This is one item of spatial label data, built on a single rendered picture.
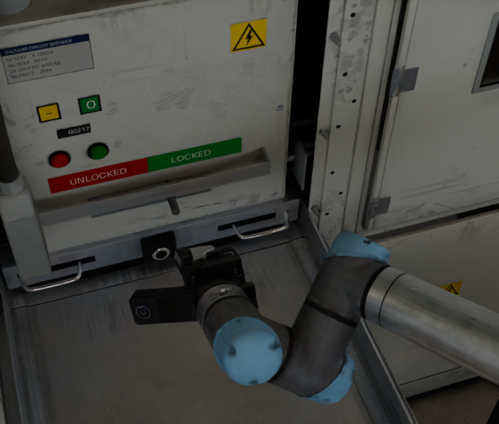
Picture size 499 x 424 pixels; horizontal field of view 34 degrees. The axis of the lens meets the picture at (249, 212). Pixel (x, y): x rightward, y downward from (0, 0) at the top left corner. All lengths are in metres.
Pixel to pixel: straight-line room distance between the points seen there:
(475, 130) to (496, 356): 0.63
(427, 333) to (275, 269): 0.56
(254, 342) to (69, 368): 0.51
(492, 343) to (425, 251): 0.78
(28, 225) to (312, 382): 0.47
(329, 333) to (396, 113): 0.47
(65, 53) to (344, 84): 0.43
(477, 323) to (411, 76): 0.49
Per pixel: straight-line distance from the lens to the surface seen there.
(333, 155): 1.42
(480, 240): 1.79
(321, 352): 1.05
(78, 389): 1.40
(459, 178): 1.59
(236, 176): 1.37
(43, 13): 1.16
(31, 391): 1.41
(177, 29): 1.20
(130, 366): 1.41
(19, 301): 1.51
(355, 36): 1.26
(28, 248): 1.28
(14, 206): 1.22
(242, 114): 1.34
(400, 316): 1.01
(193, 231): 1.49
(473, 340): 0.97
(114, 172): 1.35
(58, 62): 1.19
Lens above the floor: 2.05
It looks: 49 degrees down
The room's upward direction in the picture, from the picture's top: 1 degrees clockwise
